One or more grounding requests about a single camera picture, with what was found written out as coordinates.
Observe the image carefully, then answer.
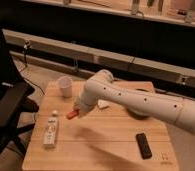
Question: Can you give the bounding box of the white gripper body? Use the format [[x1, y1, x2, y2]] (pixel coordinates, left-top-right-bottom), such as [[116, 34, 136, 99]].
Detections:
[[73, 96, 96, 118]]

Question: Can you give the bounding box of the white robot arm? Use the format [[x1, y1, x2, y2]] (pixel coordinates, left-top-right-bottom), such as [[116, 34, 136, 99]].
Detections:
[[74, 70, 195, 134]]

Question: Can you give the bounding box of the white ceramic cup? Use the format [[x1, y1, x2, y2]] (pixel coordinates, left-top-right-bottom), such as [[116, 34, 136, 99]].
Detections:
[[56, 76, 72, 98]]

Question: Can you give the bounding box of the small white block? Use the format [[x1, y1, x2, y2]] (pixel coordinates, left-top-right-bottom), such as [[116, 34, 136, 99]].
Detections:
[[97, 100, 109, 109]]

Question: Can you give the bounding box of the white lotion tube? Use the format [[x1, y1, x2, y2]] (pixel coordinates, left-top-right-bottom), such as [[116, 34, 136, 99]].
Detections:
[[43, 110, 59, 148]]

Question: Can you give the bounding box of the green bowl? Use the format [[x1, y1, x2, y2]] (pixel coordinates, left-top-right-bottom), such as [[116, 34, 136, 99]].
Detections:
[[135, 88, 151, 92]]

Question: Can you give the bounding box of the black office chair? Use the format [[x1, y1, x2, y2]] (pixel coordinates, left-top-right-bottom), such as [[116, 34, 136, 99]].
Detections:
[[0, 13, 40, 166]]

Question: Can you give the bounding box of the black remote control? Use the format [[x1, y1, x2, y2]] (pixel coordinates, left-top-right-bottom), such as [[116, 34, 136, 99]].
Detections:
[[136, 133, 152, 159]]

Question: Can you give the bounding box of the black floor cable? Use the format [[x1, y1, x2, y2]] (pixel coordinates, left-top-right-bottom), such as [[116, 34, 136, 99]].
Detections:
[[10, 41, 46, 96]]

